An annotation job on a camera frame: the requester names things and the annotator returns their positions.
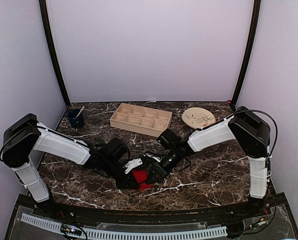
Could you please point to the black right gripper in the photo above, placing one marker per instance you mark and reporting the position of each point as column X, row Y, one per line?
column 160, row 171

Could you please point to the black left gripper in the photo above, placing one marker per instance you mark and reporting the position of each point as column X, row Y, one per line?
column 125, row 183

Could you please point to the red Santa face sock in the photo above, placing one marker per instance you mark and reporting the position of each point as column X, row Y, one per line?
column 141, row 177

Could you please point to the wooden compartment tray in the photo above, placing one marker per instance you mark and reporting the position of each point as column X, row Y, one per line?
column 141, row 119

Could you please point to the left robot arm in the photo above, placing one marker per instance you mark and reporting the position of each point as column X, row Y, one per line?
column 29, row 138

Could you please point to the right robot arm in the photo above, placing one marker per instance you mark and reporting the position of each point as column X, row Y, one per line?
column 250, row 131

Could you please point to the cream painted ceramic plate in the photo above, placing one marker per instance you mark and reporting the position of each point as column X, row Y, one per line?
column 198, row 118

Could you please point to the dark blue cup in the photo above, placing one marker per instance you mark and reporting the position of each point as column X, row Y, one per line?
column 76, row 123

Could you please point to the wooden stick in cup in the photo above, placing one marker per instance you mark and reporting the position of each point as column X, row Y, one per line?
column 80, row 111

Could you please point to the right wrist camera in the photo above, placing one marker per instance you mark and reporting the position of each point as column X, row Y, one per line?
column 169, row 140

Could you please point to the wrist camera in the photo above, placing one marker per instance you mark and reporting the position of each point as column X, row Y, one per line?
column 131, row 164
column 169, row 140

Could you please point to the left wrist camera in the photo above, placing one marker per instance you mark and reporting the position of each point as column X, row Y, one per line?
column 131, row 164

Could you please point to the white perforated cable duct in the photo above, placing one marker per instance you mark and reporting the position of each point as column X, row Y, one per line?
column 121, row 232

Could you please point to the black front rail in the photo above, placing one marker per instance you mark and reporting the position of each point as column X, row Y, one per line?
column 230, row 214

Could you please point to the right black frame post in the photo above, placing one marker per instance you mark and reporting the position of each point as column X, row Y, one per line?
column 248, row 51

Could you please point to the black frame post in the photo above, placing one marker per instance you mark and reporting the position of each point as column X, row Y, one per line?
column 248, row 51
column 52, row 52

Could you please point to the left black frame post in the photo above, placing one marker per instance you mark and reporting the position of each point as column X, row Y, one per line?
column 52, row 52

